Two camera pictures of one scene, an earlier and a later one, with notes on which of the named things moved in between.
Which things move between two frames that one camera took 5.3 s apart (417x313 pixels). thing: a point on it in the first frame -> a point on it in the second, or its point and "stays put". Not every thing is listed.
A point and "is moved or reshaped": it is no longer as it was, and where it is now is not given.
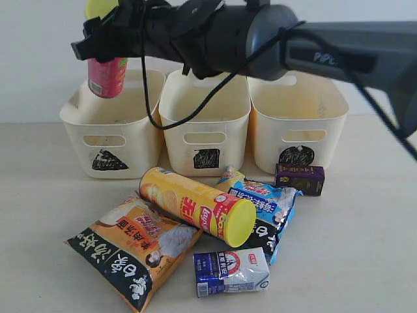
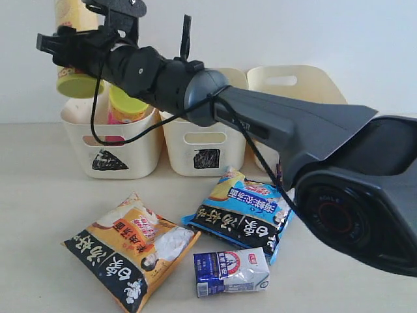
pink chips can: (107, 79) is moved or reshaped
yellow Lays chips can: (226, 219) -> (82, 14)
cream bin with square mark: (215, 143) stays put
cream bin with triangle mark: (113, 137) stays put
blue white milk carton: (242, 270) stays put
